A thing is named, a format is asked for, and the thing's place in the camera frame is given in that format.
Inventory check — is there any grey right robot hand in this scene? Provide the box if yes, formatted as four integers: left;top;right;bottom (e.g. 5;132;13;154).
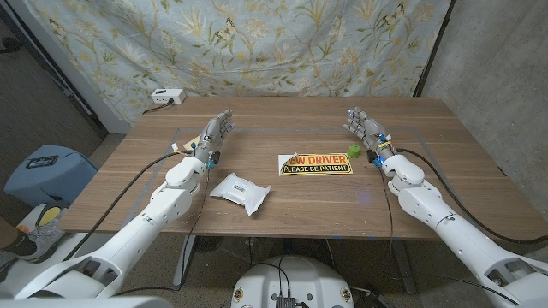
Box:
342;106;395;162

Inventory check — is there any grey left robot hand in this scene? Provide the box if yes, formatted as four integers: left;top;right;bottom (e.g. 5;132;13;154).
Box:
193;109;236;166

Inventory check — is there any yellow black bumper sticker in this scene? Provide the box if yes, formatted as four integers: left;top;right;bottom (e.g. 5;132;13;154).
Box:
277;152;354;177

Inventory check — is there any white plastic package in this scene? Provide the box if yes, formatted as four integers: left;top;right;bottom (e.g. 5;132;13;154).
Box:
208;172;272;216

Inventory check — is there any tan paper card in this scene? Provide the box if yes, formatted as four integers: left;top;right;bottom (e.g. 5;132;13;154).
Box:
182;134;202;151

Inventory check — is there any white power box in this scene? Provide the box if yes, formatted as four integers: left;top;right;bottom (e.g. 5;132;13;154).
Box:
150;87;188;105

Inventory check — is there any floral blue backdrop cloth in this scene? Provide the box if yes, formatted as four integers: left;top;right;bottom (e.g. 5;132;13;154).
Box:
25;0;453;125

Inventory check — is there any black backdrop pole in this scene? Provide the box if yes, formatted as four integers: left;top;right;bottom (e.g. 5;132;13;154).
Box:
413;0;456;98

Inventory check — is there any grey table leg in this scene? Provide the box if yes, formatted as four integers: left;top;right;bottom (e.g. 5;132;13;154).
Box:
391;239;417;295
173;234;197;287

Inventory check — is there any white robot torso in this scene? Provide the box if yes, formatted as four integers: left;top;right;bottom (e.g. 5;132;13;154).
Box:
229;255;355;308

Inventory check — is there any blue plastic bin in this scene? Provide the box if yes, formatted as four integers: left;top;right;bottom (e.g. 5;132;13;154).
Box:
3;145;99;209

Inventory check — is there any white device yellow disc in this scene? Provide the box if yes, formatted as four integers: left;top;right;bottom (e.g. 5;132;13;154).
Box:
16;203;69;234

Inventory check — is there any grey black sneaker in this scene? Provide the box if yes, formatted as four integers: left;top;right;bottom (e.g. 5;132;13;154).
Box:
16;218;66;261

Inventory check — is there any person bare lower leg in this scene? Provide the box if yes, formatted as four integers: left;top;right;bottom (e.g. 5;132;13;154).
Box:
0;216;18;249

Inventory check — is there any black power box cable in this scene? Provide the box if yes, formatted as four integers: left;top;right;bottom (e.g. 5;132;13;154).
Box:
142;98;175;116

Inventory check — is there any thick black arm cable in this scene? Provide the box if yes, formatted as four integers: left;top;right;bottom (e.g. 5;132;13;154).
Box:
62;149;194;262
394;147;548;246

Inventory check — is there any black door handle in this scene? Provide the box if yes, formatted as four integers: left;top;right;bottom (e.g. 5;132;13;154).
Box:
0;37;23;55

